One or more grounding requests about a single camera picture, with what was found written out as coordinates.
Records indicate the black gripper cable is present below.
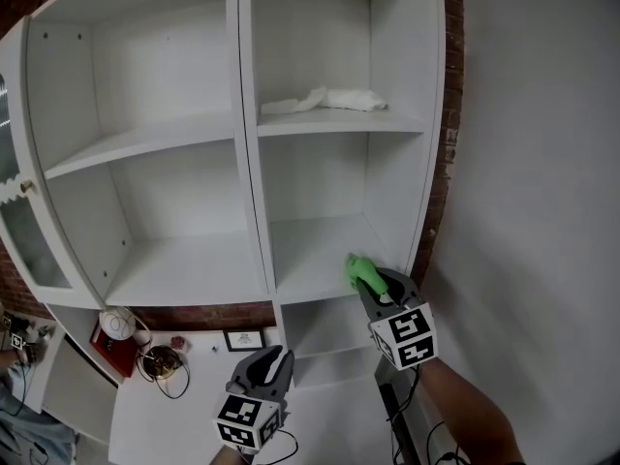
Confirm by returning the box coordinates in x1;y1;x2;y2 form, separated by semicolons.
251;427;300;465
387;368;474;465

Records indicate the lamp cord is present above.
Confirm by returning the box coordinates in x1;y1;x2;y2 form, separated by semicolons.
139;355;191;401

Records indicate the black framed picture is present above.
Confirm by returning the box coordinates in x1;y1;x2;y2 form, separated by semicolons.
222;327;268;355

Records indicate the white side cabinet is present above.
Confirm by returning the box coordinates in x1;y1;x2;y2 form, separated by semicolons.
18;326;121;449

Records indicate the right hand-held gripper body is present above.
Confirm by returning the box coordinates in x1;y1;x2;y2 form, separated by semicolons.
367;301;438;372

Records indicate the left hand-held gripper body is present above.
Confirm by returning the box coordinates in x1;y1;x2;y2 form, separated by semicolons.
211;382;292;456

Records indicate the white table top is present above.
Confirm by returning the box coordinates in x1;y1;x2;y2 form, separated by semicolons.
108;329;388;465

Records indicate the person's left forearm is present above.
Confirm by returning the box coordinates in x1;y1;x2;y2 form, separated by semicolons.
209;445;254;465

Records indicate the person's right forearm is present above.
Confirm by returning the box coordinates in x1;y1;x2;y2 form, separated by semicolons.
415;356;530;465

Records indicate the green cloth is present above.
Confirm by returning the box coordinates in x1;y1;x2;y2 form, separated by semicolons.
344;253;391;296

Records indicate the white crumpled paper towel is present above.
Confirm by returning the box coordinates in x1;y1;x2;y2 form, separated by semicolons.
260;84;389;116

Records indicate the grey metal strip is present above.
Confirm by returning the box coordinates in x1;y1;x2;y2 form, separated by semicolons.
375;354;416;465

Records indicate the white shelving cabinet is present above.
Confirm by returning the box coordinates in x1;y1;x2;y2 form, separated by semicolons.
23;0;447;389

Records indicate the red book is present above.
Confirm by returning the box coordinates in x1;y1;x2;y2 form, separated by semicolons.
88;324;140;379

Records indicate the white ribbed glass cabinet door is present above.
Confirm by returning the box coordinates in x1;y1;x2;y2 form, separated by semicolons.
0;16;104;310

